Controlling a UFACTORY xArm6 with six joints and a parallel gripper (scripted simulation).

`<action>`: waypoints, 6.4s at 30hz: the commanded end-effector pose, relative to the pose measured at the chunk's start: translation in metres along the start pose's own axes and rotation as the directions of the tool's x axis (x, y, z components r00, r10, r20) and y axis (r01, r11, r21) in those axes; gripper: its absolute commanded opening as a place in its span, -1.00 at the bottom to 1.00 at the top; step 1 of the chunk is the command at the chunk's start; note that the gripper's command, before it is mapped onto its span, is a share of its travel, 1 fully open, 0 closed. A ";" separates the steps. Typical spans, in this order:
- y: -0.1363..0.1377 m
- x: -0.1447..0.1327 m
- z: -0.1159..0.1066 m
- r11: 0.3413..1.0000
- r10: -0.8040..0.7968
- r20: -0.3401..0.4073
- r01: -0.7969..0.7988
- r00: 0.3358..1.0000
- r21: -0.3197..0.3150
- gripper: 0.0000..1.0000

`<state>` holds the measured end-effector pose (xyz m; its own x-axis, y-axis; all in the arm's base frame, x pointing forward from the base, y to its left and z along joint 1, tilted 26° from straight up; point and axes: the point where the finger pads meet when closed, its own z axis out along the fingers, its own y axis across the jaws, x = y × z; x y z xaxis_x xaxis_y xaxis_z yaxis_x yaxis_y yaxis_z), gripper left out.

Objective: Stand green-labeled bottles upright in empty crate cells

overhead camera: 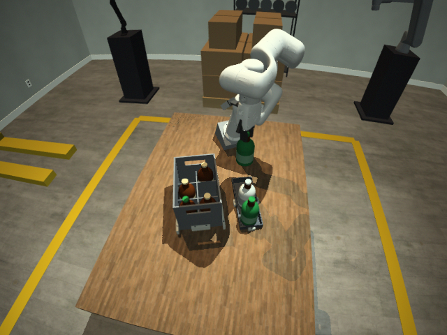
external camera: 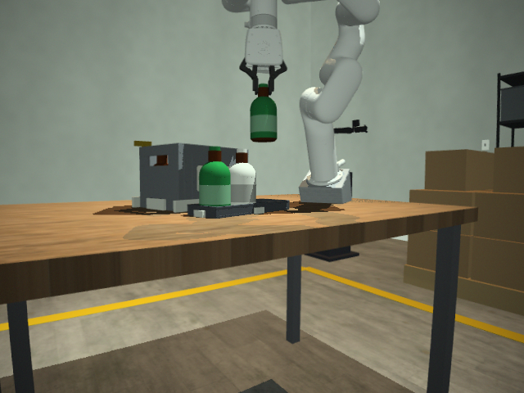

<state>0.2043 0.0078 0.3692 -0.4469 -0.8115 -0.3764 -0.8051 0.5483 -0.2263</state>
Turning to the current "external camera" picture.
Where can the brown bottle with green cap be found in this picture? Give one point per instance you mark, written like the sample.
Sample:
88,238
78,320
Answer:
161,160

